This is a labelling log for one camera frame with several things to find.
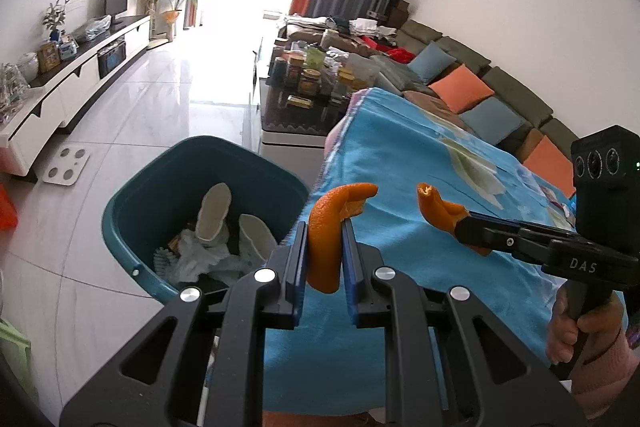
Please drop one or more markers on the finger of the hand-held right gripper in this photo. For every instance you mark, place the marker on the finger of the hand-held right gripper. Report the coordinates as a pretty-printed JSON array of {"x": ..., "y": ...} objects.
[
  {"x": 525, "y": 228},
  {"x": 500, "y": 242}
]

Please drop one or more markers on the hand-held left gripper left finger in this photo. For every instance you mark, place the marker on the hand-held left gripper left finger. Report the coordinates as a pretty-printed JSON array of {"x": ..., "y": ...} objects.
[{"x": 301, "y": 277}]

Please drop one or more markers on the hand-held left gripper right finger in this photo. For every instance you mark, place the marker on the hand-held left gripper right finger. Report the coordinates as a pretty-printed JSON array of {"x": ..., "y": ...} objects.
[{"x": 349, "y": 277}]

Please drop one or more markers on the large curved orange peel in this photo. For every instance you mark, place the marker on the large curved orange peel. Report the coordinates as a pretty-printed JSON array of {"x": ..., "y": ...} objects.
[{"x": 325, "y": 232}]

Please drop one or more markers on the small orange peel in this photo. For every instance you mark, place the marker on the small orange peel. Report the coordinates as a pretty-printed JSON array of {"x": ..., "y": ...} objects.
[{"x": 437, "y": 212}]

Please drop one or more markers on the white tissue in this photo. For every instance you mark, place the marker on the white tissue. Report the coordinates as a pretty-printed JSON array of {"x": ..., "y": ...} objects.
[{"x": 210, "y": 259}]

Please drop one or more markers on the large gold snack wrapper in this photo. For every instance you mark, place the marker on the large gold snack wrapper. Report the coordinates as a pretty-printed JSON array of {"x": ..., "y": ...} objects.
[{"x": 175, "y": 244}]

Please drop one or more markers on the white foam fruit net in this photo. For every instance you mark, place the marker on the white foam fruit net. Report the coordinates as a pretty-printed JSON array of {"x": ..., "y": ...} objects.
[{"x": 164, "y": 261}]

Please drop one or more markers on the teal plastic bin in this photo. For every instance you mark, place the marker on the teal plastic bin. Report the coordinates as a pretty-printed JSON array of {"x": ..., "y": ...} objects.
[{"x": 150, "y": 187}]

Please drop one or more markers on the person's right hand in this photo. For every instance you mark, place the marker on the person's right hand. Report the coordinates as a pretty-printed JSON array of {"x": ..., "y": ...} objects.
[{"x": 560, "y": 337}]

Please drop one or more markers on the cream curved peel piece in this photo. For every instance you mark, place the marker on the cream curved peel piece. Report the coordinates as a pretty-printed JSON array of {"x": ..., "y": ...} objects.
[
  {"x": 257, "y": 239},
  {"x": 215, "y": 212}
]

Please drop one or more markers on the orange cushion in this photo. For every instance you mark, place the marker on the orange cushion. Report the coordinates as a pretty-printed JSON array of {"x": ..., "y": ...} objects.
[
  {"x": 550, "y": 164},
  {"x": 460, "y": 88}
]

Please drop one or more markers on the blue cushion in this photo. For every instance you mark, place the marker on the blue cushion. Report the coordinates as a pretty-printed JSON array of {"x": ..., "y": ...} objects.
[
  {"x": 432, "y": 63},
  {"x": 492, "y": 121}
]

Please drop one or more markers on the blue floral blanket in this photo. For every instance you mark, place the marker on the blue floral blanket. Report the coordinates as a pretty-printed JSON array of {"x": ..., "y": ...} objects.
[{"x": 425, "y": 147}]

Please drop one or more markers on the grey green sofa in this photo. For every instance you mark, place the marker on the grey green sofa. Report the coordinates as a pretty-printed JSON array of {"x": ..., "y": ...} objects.
[{"x": 510, "y": 92}]

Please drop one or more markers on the dark coffee table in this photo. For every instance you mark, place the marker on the dark coffee table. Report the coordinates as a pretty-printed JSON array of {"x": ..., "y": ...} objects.
[{"x": 290, "y": 127}]

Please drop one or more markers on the flat gold box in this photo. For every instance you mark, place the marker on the flat gold box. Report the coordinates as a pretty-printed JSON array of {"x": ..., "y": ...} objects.
[{"x": 300, "y": 101}]

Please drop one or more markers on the group of glass jars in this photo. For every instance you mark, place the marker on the group of glass jars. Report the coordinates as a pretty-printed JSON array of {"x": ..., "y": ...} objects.
[{"x": 310, "y": 77}]

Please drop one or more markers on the pile of clothes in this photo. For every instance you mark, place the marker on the pile of clothes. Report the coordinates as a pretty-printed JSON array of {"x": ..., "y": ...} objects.
[{"x": 360, "y": 32}]

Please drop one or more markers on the brown cardboard boxes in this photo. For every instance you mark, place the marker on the brown cardboard boxes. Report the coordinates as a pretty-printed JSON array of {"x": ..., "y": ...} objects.
[{"x": 397, "y": 12}]

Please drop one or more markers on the white bathroom scale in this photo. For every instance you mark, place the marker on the white bathroom scale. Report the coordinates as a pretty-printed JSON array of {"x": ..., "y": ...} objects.
[{"x": 65, "y": 166}]

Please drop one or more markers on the light green bag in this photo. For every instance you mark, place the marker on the light green bag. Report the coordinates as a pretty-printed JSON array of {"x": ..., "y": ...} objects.
[{"x": 15, "y": 357}]

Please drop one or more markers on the white black TV cabinet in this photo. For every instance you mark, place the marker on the white black TV cabinet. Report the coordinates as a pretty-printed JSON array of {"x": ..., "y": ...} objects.
[{"x": 75, "y": 82}]

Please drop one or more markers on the orange plastic bag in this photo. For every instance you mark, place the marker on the orange plastic bag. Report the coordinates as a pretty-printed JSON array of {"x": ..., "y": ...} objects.
[{"x": 6, "y": 212}]

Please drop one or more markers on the clear plastic bag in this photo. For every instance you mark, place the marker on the clear plastic bag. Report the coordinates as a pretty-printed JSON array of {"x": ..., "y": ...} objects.
[{"x": 92, "y": 29}]

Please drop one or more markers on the blue white porcelain jar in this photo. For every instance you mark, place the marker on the blue white porcelain jar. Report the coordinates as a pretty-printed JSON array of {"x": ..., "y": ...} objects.
[{"x": 69, "y": 48}]

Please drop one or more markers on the black computer monitor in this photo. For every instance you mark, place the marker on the black computer monitor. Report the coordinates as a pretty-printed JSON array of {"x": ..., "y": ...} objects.
[{"x": 116, "y": 2}]

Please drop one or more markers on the brown picture box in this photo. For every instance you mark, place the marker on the brown picture box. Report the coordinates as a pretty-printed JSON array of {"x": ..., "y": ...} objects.
[{"x": 49, "y": 58}]

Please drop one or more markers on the clear bag with items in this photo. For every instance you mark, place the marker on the clear bag with items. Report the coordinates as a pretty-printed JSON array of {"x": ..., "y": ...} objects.
[{"x": 11, "y": 92}]

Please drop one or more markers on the white round jar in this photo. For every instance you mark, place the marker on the white round jar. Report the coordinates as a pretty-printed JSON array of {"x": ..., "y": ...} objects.
[{"x": 28, "y": 67}]

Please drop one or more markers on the blue vase with twigs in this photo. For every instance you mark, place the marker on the blue vase with twigs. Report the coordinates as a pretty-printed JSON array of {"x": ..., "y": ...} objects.
[{"x": 56, "y": 24}]

